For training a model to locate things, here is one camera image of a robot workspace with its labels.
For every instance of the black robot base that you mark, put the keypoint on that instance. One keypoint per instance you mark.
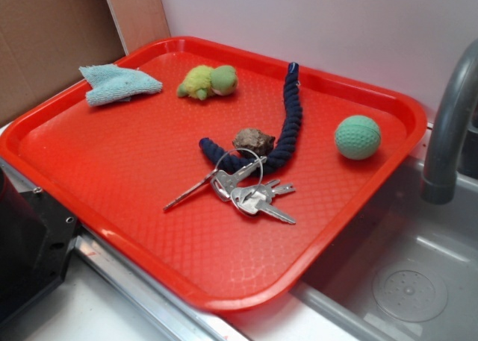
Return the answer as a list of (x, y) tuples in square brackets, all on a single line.
[(37, 237)]

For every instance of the light blue cloth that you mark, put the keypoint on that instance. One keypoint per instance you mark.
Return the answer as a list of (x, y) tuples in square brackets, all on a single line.
[(110, 83)]

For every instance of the red plastic tray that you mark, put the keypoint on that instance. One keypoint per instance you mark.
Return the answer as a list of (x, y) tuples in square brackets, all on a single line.
[(116, 167)]

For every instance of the brown rock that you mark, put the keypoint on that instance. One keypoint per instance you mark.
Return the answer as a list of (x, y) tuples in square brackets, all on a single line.
[(251, 142)]

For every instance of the silver key upper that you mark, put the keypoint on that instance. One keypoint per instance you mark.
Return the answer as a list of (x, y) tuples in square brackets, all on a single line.
[(223, 183)]

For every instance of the long thin silver key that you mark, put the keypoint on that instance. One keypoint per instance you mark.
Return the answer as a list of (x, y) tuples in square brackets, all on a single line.
[(190, 191)]

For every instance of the silver key lower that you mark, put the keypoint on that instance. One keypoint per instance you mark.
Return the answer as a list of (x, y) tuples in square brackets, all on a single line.
[(251, 201)]

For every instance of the silver key pointing right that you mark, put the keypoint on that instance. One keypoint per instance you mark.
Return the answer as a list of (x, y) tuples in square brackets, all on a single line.
[(274, 188)]

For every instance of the green plush toy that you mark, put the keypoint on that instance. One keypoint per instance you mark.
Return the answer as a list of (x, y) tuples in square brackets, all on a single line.
[(202, 82)]

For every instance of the green dimpled ball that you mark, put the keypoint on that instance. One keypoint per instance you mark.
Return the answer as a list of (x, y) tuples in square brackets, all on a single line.
[(358, 137)]

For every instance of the wooden board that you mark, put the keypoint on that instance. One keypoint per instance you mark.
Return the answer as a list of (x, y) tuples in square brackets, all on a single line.
[(139, 22)]

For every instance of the grey sink basin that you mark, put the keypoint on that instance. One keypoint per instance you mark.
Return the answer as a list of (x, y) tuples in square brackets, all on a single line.
[(403, 269)]

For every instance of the grey faucet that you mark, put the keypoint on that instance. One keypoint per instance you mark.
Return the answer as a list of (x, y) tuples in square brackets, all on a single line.
[(452, 146)]

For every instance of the brown cardboard panel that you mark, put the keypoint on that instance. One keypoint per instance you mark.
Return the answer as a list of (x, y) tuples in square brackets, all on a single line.
[(43, 44)]

